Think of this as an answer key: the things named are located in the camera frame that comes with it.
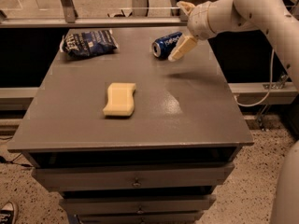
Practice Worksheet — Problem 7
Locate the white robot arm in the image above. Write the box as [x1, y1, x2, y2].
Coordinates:
[168, 0, 299, 224]

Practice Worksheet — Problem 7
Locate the yellow sponge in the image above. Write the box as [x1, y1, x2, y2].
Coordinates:
[103, 83, 136, 117]

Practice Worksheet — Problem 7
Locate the black floor cable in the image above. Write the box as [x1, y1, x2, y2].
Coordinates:
[0, 135, 33, 169]

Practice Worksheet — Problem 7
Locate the blue pepsi can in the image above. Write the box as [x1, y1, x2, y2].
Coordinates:
[151, 32, 182, 59]

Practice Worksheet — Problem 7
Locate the blue chip bag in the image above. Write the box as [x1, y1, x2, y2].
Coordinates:
[60, 30, 119, 59]

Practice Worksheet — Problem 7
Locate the grey metal railing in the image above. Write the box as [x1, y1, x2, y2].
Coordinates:
[0, 0, 299, 29]

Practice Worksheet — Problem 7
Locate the white cable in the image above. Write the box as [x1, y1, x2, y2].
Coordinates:
[234, 49, 277, 108]

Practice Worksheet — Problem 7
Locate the black and white sneaker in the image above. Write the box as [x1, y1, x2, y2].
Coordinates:
[0, 201, 18, 224]

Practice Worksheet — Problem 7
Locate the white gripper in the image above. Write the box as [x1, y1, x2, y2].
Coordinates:
[168, 1, 216, 62]

